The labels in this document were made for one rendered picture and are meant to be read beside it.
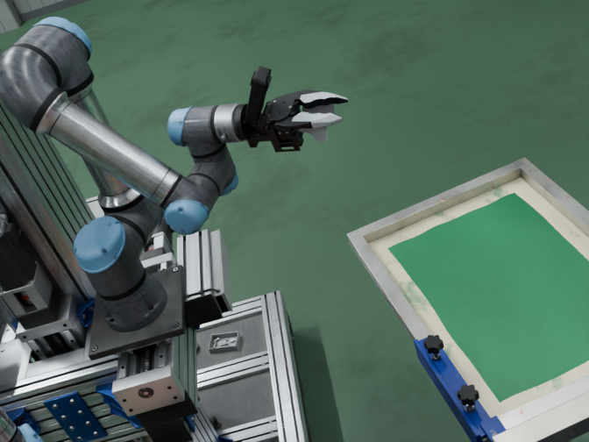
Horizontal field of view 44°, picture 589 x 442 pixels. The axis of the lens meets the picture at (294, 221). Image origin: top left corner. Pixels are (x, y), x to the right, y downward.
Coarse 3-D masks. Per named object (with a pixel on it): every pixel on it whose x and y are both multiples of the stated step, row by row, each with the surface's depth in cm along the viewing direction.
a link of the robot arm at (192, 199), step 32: (0, 64) 135; (32, 64) 135; (0, 96) 136; (32, 96) 133; (64, 96) 137; (32, 128) 136; (64, 128) 136; (96, 128) 137; (96, 160) 138; (128, 160) 138; (160, 192) 140; (192, 192) 141; (192, 224) 140
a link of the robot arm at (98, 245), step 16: (96, 224) 161; (112, 224) 159; (128, 224) 163; (80, 240) 159; (96, 240) 157; (112, 240) 156; (128, 240) 160; (144, 240) 165; (80, 256) 156; (96, 256) 155; (112, 256) 156; (128, 256) 159; (96, 272) 157; (112, 272) 158; (128, 272) 160; (96, 288) 162; (112, 288) 160; (128, 288) 161
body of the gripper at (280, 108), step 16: (288, 96) 140; (240, 112) 140; (272, 112) 138; (288, 112) 136; (240, 128) 140; (256, 128) 142; (272, 128) 138; (256, 144) 145; (272, 144) 141; (288, 144) 142
